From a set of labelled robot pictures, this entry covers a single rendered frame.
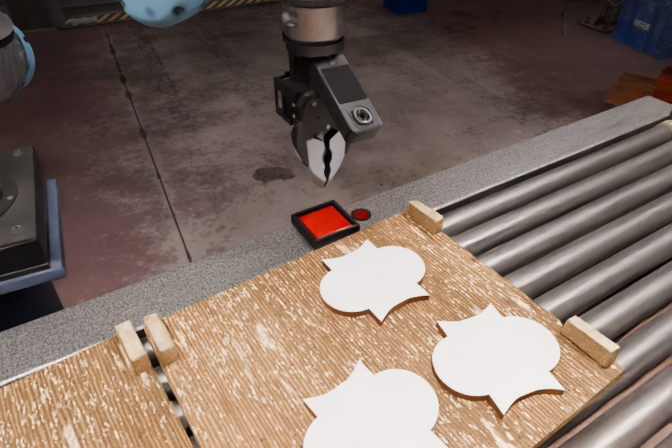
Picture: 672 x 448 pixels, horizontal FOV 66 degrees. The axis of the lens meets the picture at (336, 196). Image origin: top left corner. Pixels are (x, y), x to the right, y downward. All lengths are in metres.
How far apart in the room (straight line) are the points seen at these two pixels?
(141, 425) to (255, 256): 0.28
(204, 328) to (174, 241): 1.65
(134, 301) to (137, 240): 1.61
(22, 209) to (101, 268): 1.35
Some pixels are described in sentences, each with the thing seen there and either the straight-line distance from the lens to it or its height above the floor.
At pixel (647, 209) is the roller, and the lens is 0.95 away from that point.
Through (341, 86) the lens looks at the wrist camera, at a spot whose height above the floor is 1.16.
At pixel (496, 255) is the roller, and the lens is 0.77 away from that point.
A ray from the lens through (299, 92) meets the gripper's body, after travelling 0.66.
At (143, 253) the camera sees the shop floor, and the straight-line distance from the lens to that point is 2.26.
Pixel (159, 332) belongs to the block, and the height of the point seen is 0.96.
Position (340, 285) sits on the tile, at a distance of 0.65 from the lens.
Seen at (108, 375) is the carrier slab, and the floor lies 0.94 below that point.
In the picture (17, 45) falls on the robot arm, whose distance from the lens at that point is 0.97.
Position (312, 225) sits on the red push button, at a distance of 0.77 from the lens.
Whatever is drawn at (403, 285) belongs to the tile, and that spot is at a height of 0.95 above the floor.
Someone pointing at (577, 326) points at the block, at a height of 0.96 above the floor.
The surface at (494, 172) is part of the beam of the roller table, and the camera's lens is 0.95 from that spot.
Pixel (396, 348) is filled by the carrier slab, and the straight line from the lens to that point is 0.61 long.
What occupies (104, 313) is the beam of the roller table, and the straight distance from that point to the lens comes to 0.73.
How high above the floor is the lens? 1.41
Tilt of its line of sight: 35 degrees down
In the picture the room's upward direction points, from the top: straight up
